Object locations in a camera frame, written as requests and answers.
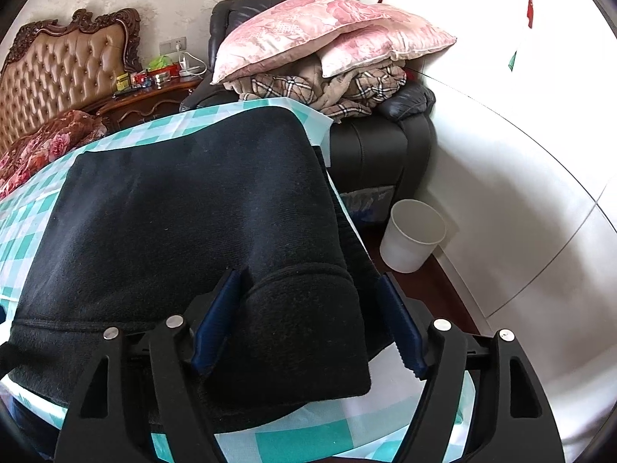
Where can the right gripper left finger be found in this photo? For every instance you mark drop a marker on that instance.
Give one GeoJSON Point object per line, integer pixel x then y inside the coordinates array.
{"type": "Point", "coordinates": [107, 420]}

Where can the black fleece pants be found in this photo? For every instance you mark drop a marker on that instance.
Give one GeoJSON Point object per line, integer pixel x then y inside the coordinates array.
{"type": "Point", "coordinates": [136, 234]}

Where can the teal white checkered sheet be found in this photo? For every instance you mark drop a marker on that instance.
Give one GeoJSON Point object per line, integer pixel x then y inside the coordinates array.
{"type": "Point", "coordinates": [373, 425]}

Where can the white plastic waste bin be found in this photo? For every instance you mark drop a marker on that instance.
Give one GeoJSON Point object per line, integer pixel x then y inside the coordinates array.
{"type": "Point", "coordinates": [413, 232]}

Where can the red floral quilt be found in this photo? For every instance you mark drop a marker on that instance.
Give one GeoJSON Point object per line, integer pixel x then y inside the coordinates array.
{"type": "Point", "coordinates": [54, 139]}

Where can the black leather armchair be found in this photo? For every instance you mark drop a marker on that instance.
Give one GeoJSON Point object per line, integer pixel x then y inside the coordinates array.
{"type": "Point", "coordinates": [375, 160]}

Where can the white wardrobe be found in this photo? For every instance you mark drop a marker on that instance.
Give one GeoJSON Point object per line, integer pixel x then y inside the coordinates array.
{"type": "Point", "coordinates": [524, 173]}

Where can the carved wooden nightstand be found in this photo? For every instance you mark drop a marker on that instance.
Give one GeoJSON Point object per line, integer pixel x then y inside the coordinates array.
{"type": "Point", "coordinates": [144, 105]}

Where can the yellow lidded jar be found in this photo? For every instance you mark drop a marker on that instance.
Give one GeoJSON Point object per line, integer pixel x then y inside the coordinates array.
{"type": "Point", "coordinates": [123, 82]}

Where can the tufted leather wooden headboard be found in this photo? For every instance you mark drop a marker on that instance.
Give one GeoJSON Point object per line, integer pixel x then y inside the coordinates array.
{"type": "Point", "coordinates": [52, 68]}

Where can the plaid beige blanket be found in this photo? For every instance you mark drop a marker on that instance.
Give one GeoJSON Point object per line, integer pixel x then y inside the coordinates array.
{"type": "Point", "coordinates": [351, 94]}

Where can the green crumpled bag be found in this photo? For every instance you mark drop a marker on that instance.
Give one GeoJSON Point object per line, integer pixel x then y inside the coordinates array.
{"type": "Point", "coordinates": [159, 62]}

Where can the small pink floral pillow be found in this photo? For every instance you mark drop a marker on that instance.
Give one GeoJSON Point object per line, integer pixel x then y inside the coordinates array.
{"type": "Point", "coordinates": [389, 41]}

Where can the large pink floral pillow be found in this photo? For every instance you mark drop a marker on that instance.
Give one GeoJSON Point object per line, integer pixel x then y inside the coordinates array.
{"type": "Point", "coordinates": [288, 32]}

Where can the white charger with cable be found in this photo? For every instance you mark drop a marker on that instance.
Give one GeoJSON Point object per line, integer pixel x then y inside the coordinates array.
{"type": "Point", "coordinates": [189, 65]}

